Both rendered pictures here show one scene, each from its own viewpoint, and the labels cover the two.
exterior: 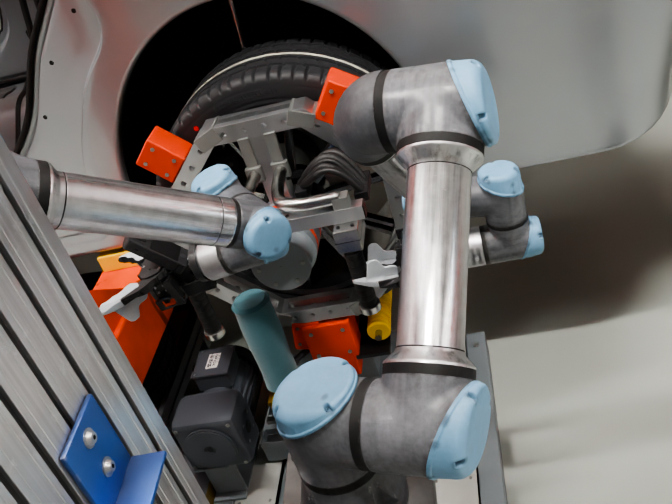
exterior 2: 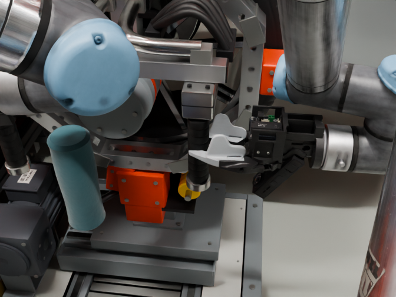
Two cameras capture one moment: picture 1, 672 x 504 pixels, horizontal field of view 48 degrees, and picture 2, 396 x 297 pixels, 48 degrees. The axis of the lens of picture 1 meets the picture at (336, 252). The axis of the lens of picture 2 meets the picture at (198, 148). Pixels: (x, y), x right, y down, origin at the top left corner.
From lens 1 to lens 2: 0.76 m
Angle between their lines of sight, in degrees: 10
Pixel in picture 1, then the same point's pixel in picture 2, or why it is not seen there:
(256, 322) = (69, 161)
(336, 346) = (145, 195)
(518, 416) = (277, 274)
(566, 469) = not seen: outside the picture
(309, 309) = (128, 156)
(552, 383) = (308, 251)
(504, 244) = (379, 156)
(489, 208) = (383, 111)
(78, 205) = not seen: outside the picture
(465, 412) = not seen: outside the picture
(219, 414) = (18, 231)
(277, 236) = (111, 78)
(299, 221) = (144, 66)
